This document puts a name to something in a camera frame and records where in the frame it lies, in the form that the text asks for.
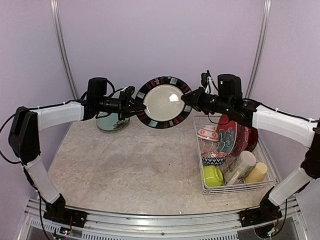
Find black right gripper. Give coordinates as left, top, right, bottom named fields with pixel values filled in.
left=181, top=85, right=233, bottom=115

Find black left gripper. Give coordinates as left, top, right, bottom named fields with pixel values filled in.
left=97, top=90, right=146, bottom=121

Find black rimmed striped plate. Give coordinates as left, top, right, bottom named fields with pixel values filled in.
left=135, top=76, right=192, bottom=129

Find light blue floral plate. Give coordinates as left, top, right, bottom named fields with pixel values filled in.
left=96, top=112, right=130, bottom=132

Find red teal patterned plate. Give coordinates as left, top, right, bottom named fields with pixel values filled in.
left=216, top=114, right=237, bottom=155

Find pink polka dot plate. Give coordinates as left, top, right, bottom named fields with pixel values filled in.
left=231, top=124, right=249, bottom=157

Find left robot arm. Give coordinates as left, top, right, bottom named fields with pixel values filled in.
left=8, top=77, right=146, bottom=223

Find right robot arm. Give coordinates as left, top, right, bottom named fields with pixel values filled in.
left=181, top=74, right=320, bottom=222

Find white red patterned bowl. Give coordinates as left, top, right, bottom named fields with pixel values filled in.
left=196, top=125, right=219, bottom=142

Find blue white zigzag bowl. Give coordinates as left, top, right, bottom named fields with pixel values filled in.
left=201, top=151, right=228, bottom=167

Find dark red floral plate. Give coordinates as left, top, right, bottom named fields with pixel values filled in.
left=245, top=128, right=259, bottom=152

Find lime green bowl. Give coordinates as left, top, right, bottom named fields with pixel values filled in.
left=200, top=165, right=224, bottom=188

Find white printed mug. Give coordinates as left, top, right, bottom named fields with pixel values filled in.
left=224, top=150, right=257, bottom=186

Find yellow cup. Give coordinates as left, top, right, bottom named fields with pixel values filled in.
left=244, top=162, right=268, bottom=184

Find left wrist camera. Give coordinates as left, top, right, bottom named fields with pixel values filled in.
left=121, top=86, right=135, bottom=97

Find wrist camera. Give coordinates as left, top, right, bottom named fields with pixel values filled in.
left=121, top=86, right=135, bottom=97
left=201, top=70, right=216, bottom=95

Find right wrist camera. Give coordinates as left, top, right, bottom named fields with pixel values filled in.
left=201, top=70, right=216, bottom=95

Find white wire dish rack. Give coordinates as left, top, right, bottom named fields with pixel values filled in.
left=193, top=115, right=276, bottom=195

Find right aluminium corner post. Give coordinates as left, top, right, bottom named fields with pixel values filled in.
left=245, top=0, right=272, bottom=98

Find aluminium corner post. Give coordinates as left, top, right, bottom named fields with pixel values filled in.
left=49, top=0, right=79, bottom=99
left=245, top=0, right=272, bottom=98

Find aluminium front rail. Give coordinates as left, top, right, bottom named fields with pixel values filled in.
left=24, top=197, right=307, bottom=240

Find left aluminium corner post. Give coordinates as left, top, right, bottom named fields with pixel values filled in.
left=49, top=0, right=79, bottom=99

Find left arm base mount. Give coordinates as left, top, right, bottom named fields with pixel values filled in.
left=43, top=208, right=88, bottom=228

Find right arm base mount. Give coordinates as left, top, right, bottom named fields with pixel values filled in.
left=239, top=207, right=283, bottom=228

